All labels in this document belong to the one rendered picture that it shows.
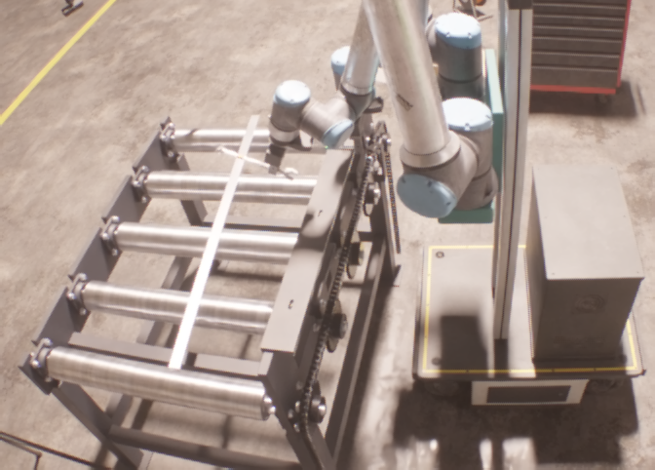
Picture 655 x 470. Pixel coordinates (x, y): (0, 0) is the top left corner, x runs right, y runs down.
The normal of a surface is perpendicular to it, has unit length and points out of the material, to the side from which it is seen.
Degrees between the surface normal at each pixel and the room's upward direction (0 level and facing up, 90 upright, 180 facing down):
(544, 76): 90
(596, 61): 90
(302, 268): 0
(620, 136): 0
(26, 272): 0
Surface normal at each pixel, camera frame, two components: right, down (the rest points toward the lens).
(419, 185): -0.49, 0.73
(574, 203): -0.15, -0.69
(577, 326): -0.13, 0.72
